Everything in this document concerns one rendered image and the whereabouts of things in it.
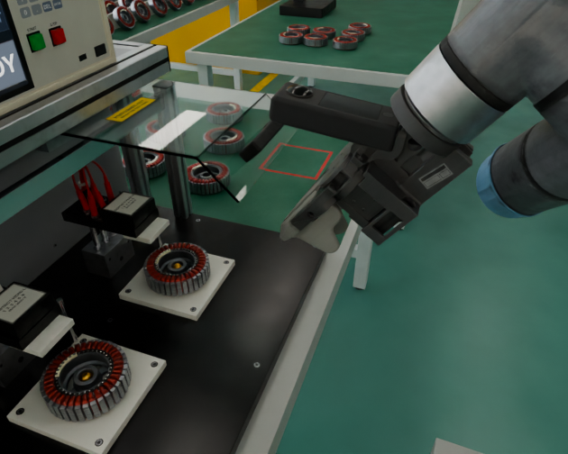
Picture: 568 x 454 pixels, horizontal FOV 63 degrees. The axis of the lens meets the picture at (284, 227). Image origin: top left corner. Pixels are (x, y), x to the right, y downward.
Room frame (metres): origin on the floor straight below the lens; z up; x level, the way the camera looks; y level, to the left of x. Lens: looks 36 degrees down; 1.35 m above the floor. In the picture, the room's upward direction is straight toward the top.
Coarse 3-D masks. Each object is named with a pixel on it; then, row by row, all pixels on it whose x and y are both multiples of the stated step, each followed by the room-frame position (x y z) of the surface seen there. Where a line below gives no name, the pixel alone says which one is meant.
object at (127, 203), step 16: (128, 192) 0.68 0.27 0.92; (80, 208) 0.66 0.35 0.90; (96, 208) 0.66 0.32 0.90; (112, 208) 0.63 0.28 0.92; (128, 208) 0.63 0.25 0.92; (144, 208) 0.64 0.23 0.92; (80, 224) 0.64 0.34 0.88; (96, 224) 0.63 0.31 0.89; (112, 224) 0.62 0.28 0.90; (128, 224) 0.61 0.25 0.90; (144, 224) 0.63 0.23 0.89; (160, 224) 0.64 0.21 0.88; (96, 240) 0.65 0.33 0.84; (144, 240) 0.60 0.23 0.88
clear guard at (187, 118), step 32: (128, 96) 0.74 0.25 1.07; (160, 96) 0.74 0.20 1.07; (192, 96) 0.74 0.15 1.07; (224, 96) 0.74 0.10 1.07; (256, 96) 0.74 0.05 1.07; (96, 128) 0.62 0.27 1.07; (128, 128) 0.62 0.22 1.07; (160, 128) 0.62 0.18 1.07; (192, 128) 0.62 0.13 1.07; (224, 128) 0.62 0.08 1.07; (256, 128) 0.67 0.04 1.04; (288, 128) 0.72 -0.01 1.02; (224, 160) 0.56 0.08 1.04; (256, 160) 0.61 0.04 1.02
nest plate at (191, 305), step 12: (216, 264) 0.65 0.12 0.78; (228, 264) 0.65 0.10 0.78; (144, 276) 0.62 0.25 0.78; (216, 276) 0.62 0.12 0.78; (132, 288) 0.59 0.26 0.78; (144, 288) 0.59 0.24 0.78; (204, 288) 0.59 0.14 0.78; (216, 288) 0.59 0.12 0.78; (132, 300) 0.57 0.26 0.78; (144, 300) 0.56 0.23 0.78; (156, 300) 0.56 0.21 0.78; (168, 300) 0.56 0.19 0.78; (180, 300) 0.56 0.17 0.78; (192, 300) 0.56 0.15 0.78; (204, 300) 0.56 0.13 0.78; (168, 312) 0.54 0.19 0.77; (180, 312) 0.53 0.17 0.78; (192, 312) 0.53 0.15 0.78
